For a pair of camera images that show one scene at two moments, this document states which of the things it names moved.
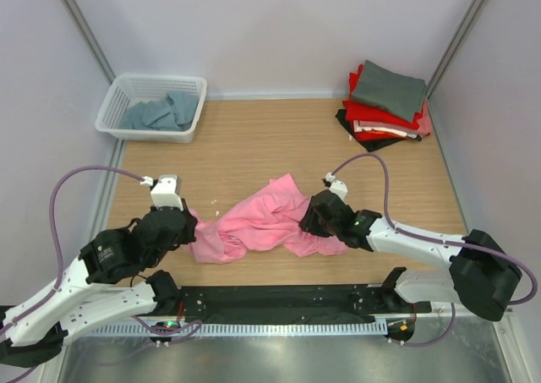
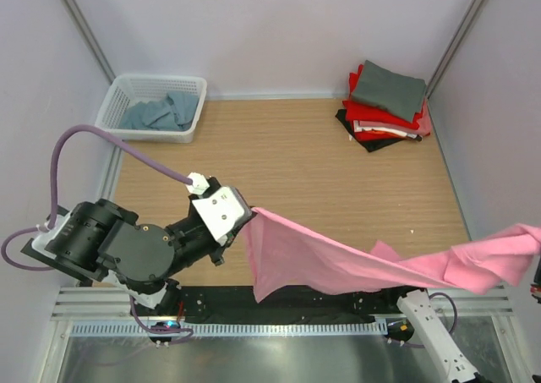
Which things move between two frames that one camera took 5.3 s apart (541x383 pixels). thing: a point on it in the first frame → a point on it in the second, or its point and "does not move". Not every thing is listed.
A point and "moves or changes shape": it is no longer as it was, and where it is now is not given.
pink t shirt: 265,219 moves or changes shape
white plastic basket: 153,107 does not move
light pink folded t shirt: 424,127 does not move
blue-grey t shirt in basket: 175,112 does not move
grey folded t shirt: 379,87 does not move
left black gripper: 188,236 → 217,248
